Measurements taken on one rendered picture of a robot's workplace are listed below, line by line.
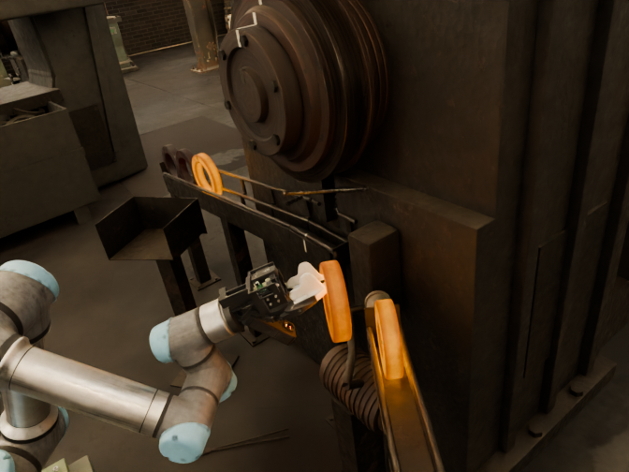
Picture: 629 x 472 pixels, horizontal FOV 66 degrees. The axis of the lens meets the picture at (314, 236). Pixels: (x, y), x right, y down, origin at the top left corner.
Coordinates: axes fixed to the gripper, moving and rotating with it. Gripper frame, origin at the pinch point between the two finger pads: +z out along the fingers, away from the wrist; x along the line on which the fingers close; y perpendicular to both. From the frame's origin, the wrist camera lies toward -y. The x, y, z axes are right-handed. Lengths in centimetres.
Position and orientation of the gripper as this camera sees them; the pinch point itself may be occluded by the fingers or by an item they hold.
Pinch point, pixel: (331, 282)
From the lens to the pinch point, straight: 90.9
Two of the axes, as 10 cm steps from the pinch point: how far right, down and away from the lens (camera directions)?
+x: -1.3, -4.9, 8.6
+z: 9.2, -3.9, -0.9
